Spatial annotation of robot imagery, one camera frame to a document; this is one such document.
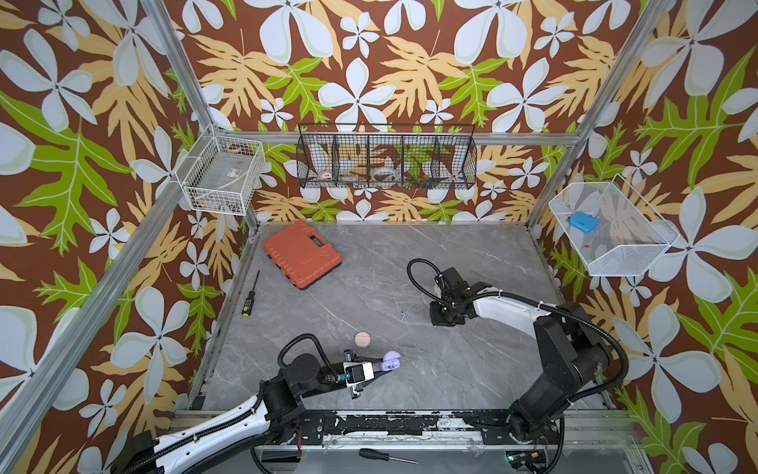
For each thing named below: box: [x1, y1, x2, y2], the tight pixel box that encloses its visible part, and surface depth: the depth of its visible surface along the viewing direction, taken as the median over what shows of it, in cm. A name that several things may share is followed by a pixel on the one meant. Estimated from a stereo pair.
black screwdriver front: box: [358, 448, 419, 466], surface depth 72 cm
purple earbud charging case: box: [379, 350, 401, 372], surface depth 66 cm
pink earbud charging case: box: [353, 330, 373, 349], surface depth 90 cm
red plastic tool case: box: [262, 221, 343, 290], surface depth 106 cm
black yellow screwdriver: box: [241, 269, 261, 318], surface depth 97 cm
